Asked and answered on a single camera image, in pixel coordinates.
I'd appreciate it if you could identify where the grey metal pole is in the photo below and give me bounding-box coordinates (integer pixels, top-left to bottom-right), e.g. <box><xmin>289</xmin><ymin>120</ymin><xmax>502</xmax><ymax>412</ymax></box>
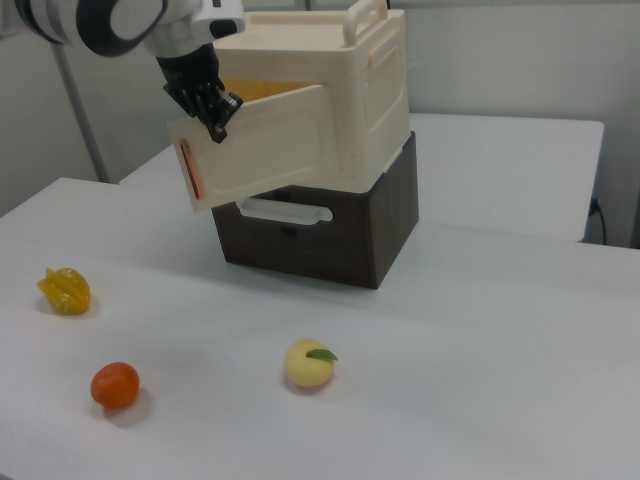
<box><xmin>51</xmin><ymin>43</ymin><xmax>112</xmax><ymax>184</ymax></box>

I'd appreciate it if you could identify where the copper door handle strip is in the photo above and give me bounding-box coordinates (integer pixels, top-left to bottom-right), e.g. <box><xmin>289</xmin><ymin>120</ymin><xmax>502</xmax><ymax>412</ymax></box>
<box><xmin>177</xmin><ymin>137</ymin><xmax>208</xmax><ymax>201</ymax></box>

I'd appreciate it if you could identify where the black wall cable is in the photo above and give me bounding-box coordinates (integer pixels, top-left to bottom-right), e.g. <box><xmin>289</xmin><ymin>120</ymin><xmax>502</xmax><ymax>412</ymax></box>
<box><xmin>589</xmin><ymin>197</ymin><xmax>609</xmax><ymax>247</ymax></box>

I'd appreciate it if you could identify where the dark brown storage box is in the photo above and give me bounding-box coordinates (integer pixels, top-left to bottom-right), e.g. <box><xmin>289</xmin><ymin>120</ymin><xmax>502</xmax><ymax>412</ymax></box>
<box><xmin>209</xmin><ymin>130</ymin><xmax>421</xmax><ymax>292</ymax></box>

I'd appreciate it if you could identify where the cream cabinet door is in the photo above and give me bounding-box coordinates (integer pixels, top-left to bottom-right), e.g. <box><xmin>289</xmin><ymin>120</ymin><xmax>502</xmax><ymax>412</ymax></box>
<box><xmin>166</xmin><ymin>82</ymin><xmax>347</xmax><ymax>216</ymax></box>

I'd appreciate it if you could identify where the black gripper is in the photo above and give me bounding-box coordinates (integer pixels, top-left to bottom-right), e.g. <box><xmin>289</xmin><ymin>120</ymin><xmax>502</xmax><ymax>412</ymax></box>
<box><xmin>155</xmin><ymin>43</ymin><xmax>245</xmax><ymax>145</ymax></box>

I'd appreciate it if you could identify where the cream plastic cabinet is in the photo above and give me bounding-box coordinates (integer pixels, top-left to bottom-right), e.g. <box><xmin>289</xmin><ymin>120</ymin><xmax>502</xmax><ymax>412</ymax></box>
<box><xmin>209</xmin><ymin>0</ymin><xmax>412</xmax><ymax>194</ymax></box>

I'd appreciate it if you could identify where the yellow toy peach with leaf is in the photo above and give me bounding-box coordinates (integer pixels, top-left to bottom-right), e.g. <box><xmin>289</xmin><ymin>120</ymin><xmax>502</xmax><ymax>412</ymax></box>
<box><xmin>284</xmin><ymin>338</ymin><xmax>339</xmax><ymax>389</ymax></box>

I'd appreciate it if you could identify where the orange toy tangerine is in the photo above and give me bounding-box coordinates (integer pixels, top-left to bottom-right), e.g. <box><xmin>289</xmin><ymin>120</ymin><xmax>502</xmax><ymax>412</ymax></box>
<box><xmin>89</xmin><ymin>361</ymin><xmax>141</xmax><ymax>411</ymax></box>

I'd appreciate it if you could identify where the yellow toy starfruit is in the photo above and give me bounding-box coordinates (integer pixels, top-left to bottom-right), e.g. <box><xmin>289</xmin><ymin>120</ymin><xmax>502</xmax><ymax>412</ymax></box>
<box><xmin>35</xmin><ymin>266</ymin><xmax>93</xmax><ymax>317</ymax></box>

